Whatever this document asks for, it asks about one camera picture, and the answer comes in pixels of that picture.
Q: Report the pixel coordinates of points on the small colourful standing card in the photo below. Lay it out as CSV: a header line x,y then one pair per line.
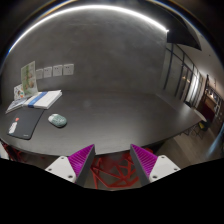
x,y
18,92

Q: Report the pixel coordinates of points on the white book with blue stripe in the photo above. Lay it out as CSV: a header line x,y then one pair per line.
x,y
43,100

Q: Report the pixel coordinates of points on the red lattice chair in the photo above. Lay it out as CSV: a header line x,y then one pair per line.
x,y
114,171

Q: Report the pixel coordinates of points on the illustrated magazine lying flat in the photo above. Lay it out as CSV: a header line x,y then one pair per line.
x,y
16,104

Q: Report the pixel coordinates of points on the black mouse pad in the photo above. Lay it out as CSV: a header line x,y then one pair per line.
x,y
24,123

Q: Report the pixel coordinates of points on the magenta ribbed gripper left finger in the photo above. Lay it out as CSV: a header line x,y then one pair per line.
x,y
74,168

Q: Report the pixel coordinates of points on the black chair in background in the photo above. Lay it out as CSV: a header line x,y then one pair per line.
x,y
201,128

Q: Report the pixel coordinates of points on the glass partition with black frames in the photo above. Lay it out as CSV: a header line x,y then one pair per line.
x,y
180,77

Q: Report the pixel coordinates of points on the white wall socket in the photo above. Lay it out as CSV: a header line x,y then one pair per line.
x,y
39,74
57,70
47,72
68,69

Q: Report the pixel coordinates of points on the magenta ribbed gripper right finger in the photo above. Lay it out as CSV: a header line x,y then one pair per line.
x,y
150,167

